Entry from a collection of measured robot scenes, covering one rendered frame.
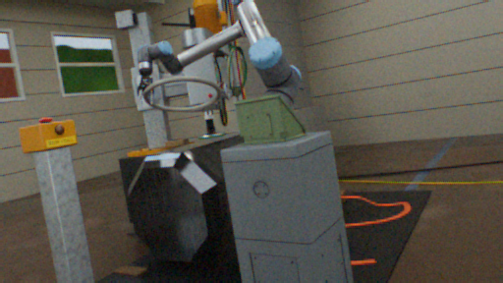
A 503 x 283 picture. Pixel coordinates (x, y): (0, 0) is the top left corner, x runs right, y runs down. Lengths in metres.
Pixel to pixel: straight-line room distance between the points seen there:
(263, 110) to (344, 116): 6.08
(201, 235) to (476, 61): 5.69
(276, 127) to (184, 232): 1.20
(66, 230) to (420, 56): 6.76
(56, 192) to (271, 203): 0.91
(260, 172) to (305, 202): 0.23
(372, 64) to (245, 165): 6.03
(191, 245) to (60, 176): 1.56
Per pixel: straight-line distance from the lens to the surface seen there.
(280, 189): 1.75
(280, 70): 1.88
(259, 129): 1.86
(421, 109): 7.52
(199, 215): 2.62
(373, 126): 7.73
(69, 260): 1.36
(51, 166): 1.31
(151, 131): 3.84
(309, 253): 1.79
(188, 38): 3.11
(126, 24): 3.88
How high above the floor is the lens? 1.03
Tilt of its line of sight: 3 degrees down
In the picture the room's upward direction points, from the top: 9 degrees counter-clockwise
